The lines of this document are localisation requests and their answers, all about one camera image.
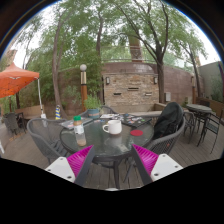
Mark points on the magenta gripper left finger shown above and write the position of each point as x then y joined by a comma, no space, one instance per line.
75,167

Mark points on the round background patio table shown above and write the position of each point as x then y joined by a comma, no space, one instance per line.
197,114

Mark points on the clear bottle green cap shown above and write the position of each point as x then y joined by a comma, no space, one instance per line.
79,131

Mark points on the grey wicker chair right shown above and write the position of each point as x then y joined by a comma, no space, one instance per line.
165,144

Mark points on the round glass patio table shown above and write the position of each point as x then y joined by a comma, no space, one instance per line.
110,149

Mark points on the grey wicker chair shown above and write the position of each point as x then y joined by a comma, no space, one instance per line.
165,144
46,135
106,110

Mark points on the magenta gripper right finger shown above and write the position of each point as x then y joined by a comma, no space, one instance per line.
152,166

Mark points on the orange patio umbrella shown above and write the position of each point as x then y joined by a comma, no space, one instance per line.
13,79

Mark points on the grey wicker chair far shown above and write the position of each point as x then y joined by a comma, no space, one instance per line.
106,110

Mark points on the wooden lamp post globe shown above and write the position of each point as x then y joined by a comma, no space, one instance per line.
83,80

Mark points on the black jacket on chair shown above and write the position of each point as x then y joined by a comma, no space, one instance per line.
168,121

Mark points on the colourful magazine on table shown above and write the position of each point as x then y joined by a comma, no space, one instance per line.
128,119

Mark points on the white ceramic mug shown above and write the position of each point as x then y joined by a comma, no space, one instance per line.
113,127

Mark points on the blue planter with plant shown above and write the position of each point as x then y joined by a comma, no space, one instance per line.
92,104

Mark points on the grey wicker chair left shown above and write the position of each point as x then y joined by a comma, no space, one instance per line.
46,135

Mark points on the red round coaster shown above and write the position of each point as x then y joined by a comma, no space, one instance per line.
136,132

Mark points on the dark chair far left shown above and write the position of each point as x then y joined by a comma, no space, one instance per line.
14,123

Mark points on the black metal chair right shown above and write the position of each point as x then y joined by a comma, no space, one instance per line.
211,123

